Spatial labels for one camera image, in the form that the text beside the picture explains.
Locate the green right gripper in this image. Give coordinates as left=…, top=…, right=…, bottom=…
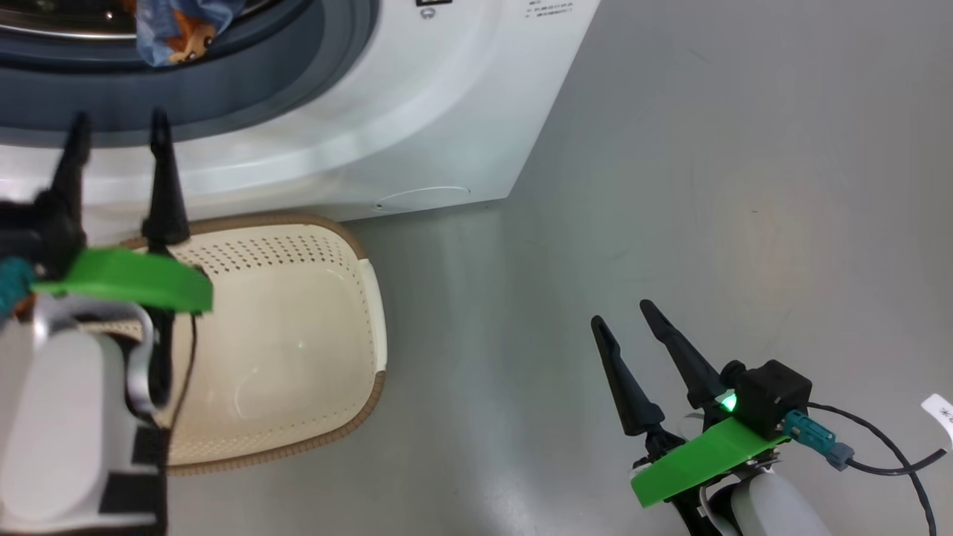
left=590, top=299, right=791, bottom=536

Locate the blue printed garment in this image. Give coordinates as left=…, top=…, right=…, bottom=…
left=136, top=0, right=248, bottom=67

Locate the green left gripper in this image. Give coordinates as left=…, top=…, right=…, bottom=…
left=28, top=108, right=215, bottom=315

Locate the white front-load washing machine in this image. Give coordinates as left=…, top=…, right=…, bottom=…
left=0, top=0, right=602, bottom=243

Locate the cream perforated laundry basket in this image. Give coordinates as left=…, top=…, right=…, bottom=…
left=118, top=211, right=389, bottom=478

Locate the white right cable tag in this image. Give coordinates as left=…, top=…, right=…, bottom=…
left=920, top=392, right=953, bottom=452

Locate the black right cable teal plug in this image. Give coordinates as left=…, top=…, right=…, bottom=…
left=780, top=402, right=953, bottom=536

